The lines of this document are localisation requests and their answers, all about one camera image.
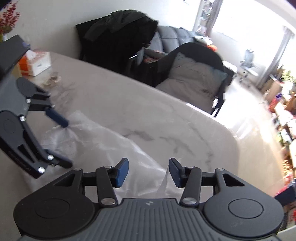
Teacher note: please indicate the white plastic shopping bag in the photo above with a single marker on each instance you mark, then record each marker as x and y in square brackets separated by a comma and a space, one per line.
[90, 146]

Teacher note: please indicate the grey cushion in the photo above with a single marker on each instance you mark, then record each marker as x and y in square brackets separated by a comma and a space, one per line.
[193, 82]

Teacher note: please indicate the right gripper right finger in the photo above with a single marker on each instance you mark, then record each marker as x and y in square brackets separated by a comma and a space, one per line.
[228, 203]

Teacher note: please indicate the orange white tissue pack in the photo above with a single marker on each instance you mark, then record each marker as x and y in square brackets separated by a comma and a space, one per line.
[34, 62]

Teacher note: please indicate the grey sofa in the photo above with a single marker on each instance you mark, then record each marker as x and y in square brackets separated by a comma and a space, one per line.
[167, 39]

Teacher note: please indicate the black armchair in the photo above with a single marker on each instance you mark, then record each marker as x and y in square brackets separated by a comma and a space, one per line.
[200, 54]

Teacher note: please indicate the red berry flower bouquet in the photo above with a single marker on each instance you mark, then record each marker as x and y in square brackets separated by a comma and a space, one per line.
[9, 18]

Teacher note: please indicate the white office chair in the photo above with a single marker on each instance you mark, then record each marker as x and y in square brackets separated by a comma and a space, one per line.
[247, 65]

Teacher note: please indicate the black chair with jackets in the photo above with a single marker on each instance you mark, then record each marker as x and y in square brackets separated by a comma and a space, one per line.
[117, 41]

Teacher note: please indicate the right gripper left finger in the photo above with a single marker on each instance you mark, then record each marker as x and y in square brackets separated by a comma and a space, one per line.
[69, 204]

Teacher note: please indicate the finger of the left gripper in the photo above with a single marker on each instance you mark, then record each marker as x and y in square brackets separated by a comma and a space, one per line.
[39, 100]
[20, 145]

